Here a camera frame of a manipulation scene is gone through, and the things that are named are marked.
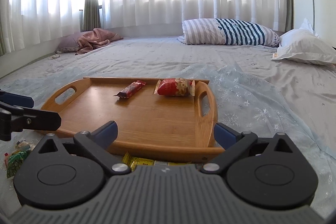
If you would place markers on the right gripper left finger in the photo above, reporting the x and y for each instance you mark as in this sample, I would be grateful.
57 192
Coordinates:
94 145

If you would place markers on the striped pillow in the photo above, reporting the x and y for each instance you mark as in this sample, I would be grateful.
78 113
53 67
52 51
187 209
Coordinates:
227 32

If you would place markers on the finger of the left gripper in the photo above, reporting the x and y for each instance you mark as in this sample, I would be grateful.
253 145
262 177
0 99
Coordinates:
16 99
17 118

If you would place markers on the wooden serving tray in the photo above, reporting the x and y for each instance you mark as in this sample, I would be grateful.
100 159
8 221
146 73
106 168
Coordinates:
177 129

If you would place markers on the olive green drape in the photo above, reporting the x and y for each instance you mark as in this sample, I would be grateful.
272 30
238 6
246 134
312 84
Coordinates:
91 15

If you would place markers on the pink crumpled cloth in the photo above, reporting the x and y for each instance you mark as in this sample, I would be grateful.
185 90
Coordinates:
95 39

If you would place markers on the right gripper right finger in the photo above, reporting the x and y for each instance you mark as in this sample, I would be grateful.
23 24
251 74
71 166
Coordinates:
236 145

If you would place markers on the green snack packet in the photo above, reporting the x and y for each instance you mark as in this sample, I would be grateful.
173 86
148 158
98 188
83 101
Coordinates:
15 161

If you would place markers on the light blue snowflake sheer cloth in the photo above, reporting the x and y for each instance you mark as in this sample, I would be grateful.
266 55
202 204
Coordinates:
266 98

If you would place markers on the white pillow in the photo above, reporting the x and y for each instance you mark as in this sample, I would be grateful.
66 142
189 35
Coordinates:
303 45

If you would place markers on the mauve pillow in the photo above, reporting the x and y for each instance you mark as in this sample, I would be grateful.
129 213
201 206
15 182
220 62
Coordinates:
70 43

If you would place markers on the small dark red snack bar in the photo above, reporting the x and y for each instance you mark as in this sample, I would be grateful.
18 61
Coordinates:
131 89

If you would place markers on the red peanut snack bag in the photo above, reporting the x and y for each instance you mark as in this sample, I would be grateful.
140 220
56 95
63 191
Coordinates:
175 87

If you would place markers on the yellow snack packet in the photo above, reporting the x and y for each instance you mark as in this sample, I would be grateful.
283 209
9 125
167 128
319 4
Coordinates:
133 162

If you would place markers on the grey bed sheet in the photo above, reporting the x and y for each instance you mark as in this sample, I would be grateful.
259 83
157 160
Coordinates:
164 50

